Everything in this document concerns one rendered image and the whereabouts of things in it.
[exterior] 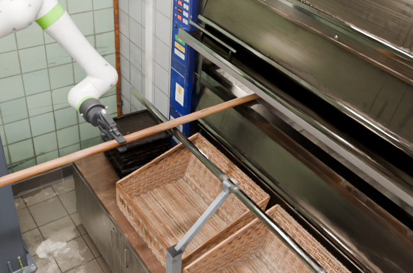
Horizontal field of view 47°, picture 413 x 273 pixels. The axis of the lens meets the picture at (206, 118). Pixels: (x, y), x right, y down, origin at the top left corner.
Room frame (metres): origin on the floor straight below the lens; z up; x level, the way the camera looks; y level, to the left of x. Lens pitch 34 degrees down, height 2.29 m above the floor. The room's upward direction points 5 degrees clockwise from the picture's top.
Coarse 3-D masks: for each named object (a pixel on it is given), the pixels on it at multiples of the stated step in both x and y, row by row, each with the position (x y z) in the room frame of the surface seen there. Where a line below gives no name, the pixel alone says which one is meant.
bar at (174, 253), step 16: (176, 128) 1.54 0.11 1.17; (192, 144) 1.44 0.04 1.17; (208, 160) 1.36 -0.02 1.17; (224, 176) 1.28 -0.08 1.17; (224, 192) 1.24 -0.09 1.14; (240, 192) 1.20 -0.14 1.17; (208, 208) 1.21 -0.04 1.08; (256, 208) 1.13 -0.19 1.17; (272, 224) 1.07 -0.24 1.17; (288, 240) 1.01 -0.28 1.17; (176, 256) 1.10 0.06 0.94; (304, 256) 0.95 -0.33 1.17; (176, 272) 1.10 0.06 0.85; (320, 272) 0.90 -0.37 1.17
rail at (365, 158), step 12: (192, 36) 1.86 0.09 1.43; (204, 48) 1.78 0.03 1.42; (228, 60) 1.67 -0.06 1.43; (240, 72) 1.59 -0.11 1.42; (264, 84) 1.51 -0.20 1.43; (276, 96) 1.44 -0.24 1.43; (288, 108) 1.38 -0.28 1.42; (312, 120) 1.30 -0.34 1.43; (324, 132) 1.25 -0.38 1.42; (348, 144) 1.18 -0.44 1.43; (360, 156) 1.14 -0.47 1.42; (372, 168) 1.10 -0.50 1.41; (384, 168) 1.08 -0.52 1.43; (396, 180) 1.04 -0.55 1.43; (408, 192) 1.00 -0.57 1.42
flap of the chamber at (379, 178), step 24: (216, 48) 1.82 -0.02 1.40; (240, 48) 1.88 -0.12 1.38; (264, 72) 1.67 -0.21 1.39; (264, 96) 1.47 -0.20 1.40; (288, 96) 1.49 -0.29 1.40; (312, 96) 1.53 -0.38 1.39; (336, 120) 1.37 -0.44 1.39; (336, 144) 1.21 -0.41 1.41; (360, 144) 1.23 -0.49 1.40; (384, 144) 1.26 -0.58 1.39; (360, 168) 1.12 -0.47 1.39; (408, 168) 1.14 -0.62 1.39
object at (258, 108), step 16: (208, 80) 1.98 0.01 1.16; (224, 80) 1.95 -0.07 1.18; (240, 96) 1.82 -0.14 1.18; (256, 112) 1.70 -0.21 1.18; (272, 128) 1.62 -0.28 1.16; (288, 128) 1.60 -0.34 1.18; (288, 144) 1.54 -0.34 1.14; (304, 144) 1.50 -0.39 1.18; (320, 160) 1.41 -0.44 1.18; (336, 160) 1.42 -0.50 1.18; (336, 176) 1.34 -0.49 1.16; (352, 176) 1.33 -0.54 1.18; (352, 192) 1.28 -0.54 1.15; (368, 192) 1.25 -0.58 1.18; (384, 208) 1.18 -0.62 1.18; (400, 208) 1.19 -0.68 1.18; (400, 224) 1.12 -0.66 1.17
